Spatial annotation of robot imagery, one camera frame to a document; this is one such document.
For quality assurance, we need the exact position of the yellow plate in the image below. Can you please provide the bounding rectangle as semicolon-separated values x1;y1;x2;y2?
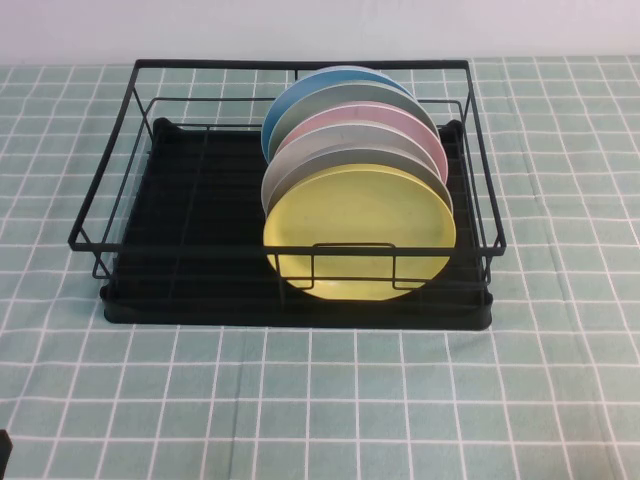
263;163;458;303

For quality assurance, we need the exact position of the blue plate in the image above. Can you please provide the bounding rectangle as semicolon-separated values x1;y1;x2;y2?
260;65;416;164

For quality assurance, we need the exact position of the pale blue-grey plate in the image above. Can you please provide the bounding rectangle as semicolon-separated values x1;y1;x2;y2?
261;146;455;221

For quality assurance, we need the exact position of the black wire dish rack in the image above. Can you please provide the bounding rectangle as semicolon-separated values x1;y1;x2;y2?
67;58;509;304

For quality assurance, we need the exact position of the green checked tablecloth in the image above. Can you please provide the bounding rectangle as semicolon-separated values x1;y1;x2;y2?
0;55;640;480

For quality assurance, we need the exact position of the pink plate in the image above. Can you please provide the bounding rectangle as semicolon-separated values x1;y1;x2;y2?
274;101;450;181

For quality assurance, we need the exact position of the beige plate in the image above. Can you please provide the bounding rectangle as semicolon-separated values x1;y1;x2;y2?
260;121;442;201

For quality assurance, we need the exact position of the grey-green plate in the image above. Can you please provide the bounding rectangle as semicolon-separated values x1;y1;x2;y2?
269;82;440;161

